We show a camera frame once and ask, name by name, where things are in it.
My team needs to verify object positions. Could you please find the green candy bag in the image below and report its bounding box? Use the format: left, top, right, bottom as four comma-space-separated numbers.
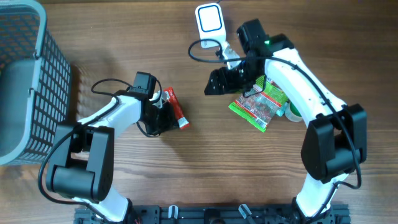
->
229, 75, 289, 133

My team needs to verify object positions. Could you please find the grey plastic mesh basket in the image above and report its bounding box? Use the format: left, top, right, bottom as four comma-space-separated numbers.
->
1, 1, 72, 166

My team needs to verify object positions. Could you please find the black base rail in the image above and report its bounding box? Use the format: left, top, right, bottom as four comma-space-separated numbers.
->
73, 204, 351, 224

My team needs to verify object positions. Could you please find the red stick sachet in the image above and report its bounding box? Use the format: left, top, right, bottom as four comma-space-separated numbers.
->
164, 87, 190, 129

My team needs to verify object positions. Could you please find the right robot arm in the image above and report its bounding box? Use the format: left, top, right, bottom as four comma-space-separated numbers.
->
200, 19, 367, 223

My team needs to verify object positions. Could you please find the white barcode scanner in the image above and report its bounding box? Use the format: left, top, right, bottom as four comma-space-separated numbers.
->
195, 3, 226, 49

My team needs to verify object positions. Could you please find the mint wet wipes packet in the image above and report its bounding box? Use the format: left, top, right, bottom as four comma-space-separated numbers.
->
275, 102, 289, 117

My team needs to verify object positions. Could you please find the green-lidded jar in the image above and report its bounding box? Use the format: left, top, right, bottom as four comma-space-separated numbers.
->
284, 101, 303, 123

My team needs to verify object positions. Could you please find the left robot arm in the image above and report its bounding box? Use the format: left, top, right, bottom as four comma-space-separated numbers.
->
37, 72, 178, 223

